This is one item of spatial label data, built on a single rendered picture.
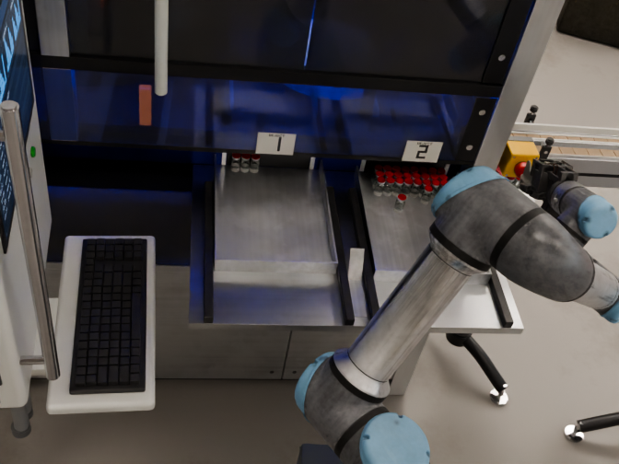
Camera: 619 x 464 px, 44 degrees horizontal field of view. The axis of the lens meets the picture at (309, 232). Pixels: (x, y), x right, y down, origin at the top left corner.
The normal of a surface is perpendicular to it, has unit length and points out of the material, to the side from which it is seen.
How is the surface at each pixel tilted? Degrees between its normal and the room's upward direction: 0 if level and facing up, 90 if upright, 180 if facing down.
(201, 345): 90
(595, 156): 0
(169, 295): 90
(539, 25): 90
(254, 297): 0
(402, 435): 7
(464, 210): 60
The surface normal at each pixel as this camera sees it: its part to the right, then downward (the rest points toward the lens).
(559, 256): 0.29, 0.06
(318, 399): -0.58, -0.14
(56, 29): 0.09, 0.72
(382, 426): 0.22, -0.61
